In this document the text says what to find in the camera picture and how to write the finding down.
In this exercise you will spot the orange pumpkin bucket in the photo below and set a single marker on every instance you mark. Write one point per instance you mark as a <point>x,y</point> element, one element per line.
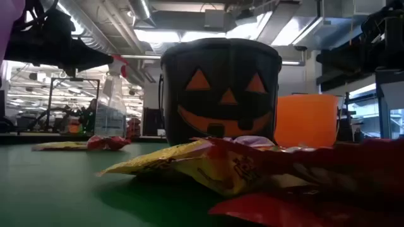
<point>306,119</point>

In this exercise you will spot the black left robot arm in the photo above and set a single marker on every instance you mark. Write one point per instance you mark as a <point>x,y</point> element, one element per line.
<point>14,47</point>

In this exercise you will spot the purple plastic bucket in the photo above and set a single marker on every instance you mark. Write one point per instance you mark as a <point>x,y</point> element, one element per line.
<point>8,25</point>

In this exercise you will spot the clear spray bottle red trigger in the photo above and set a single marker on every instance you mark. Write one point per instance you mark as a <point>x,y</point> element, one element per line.
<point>110,110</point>

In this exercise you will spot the person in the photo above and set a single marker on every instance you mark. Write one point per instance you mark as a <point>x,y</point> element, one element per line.
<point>91,116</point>

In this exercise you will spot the black pumpkin face bucket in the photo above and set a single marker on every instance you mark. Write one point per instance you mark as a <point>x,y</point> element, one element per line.
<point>221,63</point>

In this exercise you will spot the shiny round ventilation duct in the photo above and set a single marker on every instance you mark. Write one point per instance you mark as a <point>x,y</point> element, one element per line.
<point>140,11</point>

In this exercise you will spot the red storage bins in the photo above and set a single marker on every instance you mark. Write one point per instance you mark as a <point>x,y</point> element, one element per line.
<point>134,127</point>

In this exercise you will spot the green table mat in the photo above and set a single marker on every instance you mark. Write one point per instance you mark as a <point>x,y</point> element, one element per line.
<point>47,189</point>

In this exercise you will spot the grey ceiling box unit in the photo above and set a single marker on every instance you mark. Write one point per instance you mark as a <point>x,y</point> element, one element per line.
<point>214,19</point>

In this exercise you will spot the purple sour candy pack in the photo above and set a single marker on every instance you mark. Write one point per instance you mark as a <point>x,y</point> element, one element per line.
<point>252,141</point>

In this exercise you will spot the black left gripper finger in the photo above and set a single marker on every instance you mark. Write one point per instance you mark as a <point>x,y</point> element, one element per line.
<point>94,64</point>
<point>85,52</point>

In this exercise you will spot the small orange green item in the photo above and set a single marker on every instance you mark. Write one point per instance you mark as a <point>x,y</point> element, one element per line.
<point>74,129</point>

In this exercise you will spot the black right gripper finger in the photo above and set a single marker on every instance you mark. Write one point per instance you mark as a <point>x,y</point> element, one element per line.
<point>350,53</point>
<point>334,62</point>

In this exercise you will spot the ribbed silver ventilation duct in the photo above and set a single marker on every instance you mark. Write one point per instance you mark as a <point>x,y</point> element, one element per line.
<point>94,34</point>

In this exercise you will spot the black ceiling camera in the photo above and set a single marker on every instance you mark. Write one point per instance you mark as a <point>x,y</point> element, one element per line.
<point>300,48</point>

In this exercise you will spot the rectangular metal air duct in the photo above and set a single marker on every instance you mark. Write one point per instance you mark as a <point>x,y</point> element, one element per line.
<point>315,31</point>

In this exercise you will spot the ceiling light panel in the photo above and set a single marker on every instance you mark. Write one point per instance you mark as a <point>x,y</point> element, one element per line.
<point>158,36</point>

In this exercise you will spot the black metal frame stand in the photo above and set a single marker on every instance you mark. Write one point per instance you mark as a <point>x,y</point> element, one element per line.
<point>75,79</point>

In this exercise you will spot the black cabinet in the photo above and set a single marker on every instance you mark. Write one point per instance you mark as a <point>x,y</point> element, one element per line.
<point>153,123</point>

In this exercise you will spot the yellow sour candy pack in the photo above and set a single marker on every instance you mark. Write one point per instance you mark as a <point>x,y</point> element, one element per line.
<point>189,164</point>
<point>60,146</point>

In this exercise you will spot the black metal rack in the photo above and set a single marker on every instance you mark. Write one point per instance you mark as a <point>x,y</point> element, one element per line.
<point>383,104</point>

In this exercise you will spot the red Skittles candy pack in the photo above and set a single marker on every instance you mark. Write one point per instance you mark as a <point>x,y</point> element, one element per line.
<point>107,143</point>
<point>315,211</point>

